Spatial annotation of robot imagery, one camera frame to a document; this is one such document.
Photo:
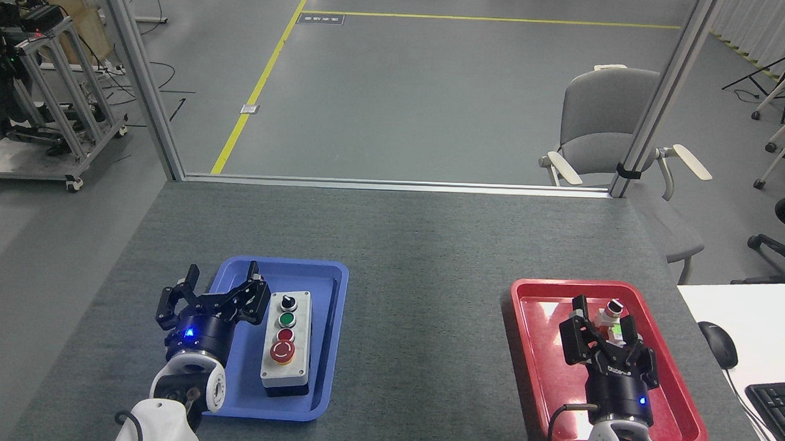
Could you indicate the metal floor outlet plate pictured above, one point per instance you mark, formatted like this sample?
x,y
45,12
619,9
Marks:
x,y
250,109

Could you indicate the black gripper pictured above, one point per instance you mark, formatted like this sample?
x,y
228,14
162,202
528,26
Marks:
x,y
622,388
199,338

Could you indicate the white desk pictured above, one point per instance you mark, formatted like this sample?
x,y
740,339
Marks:
x,y
767,325

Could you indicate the grey four-button control box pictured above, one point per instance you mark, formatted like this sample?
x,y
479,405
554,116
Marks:
x,y
285,360

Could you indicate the cardboard box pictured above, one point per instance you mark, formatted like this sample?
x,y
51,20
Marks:
x,y
86,24

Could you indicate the red plastic tray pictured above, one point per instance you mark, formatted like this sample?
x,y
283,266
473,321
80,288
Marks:
x,y
544,356

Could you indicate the silver aluminium post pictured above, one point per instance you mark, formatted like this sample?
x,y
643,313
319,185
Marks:
x,y
140,74
664,93

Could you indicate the dark floor label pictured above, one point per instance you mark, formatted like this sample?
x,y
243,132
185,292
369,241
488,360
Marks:
x,y
320,19

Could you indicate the black tripod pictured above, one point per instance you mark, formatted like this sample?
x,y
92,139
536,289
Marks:
x,y
773,64

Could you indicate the black computer mouse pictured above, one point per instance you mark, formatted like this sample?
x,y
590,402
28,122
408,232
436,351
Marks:
x,y
718,345

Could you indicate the black-knob selector switch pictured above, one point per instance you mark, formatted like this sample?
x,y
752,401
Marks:
x,y
613,308

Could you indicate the blue plastic tray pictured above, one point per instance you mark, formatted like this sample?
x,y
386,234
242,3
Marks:
x,y
323,335

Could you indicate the silver aluminium rail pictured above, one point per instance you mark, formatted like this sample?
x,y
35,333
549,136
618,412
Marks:
x,y
394,184

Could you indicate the white curtain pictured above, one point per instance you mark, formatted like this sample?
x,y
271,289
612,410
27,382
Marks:
x,y
771,25

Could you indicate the aluminium frame cart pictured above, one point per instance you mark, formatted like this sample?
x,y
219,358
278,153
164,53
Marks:
x,y
63,111

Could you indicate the grey armchair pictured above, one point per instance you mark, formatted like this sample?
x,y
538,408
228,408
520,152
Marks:
x,y
598,117

